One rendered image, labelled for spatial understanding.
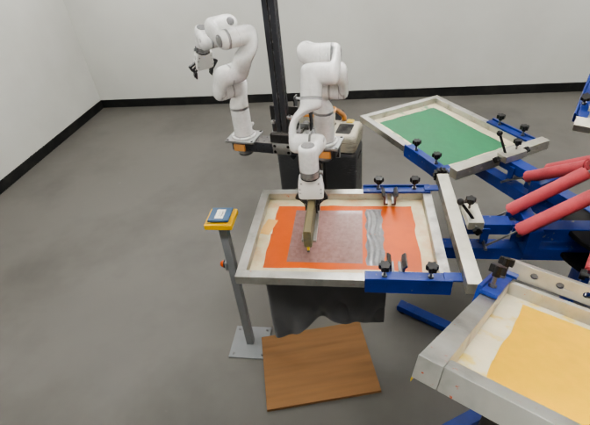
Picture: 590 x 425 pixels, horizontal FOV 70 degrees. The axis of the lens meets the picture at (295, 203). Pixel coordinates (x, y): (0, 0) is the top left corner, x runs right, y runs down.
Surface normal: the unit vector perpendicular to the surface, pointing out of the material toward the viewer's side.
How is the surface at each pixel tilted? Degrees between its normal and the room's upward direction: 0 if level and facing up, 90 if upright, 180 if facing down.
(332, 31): 90
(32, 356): 0
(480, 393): 58
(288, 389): 0
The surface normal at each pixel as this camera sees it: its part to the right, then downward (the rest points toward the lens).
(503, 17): -0.12, 0.59
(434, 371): -0.55, 0.00
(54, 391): -0.08, -0.81
